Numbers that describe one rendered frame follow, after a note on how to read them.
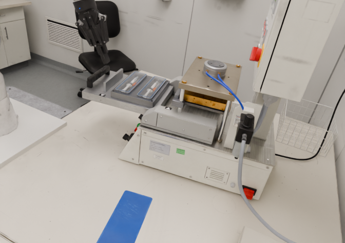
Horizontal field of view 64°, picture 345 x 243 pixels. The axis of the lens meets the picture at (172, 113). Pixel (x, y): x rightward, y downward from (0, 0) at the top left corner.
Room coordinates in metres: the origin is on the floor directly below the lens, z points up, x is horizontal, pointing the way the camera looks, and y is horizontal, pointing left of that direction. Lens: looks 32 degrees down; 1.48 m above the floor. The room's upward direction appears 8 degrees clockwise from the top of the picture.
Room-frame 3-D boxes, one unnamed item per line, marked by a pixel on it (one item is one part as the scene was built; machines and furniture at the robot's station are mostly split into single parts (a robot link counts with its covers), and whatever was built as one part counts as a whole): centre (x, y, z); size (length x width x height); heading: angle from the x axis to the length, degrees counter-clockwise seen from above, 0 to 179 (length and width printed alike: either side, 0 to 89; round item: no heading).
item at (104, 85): (0.96, 0.18, 0.97); 0.30 x 0.22 x 0.08; 78
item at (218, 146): (0.88, -0.15, 0.93); 0.46 x 0.35 x 0.01; 78
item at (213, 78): (0.87, -0.15, 1.08); 0.31 x 0.24 x 0.13; 168
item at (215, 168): (0.88, -0.11, 0.84); 0.53 x 0.37 x 0.17; 78
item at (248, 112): (0.65, -0.20, 1.05); 0.15 x 0.05 x 0.15; 168
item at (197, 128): (0.77, -0.02, 0.97); 0.26 x 0.05 x 0.07; 78
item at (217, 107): (0.88, -0.12, 1.07); 0.22 x 0.17 x 0.10; 168
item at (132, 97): (0.95, 0.13, 0.98); 0.20 x 0.17 x 0.03; 168
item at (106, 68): (0.98, 0.31, 0.99); 0.15 x 0.02 x 0.04; 168
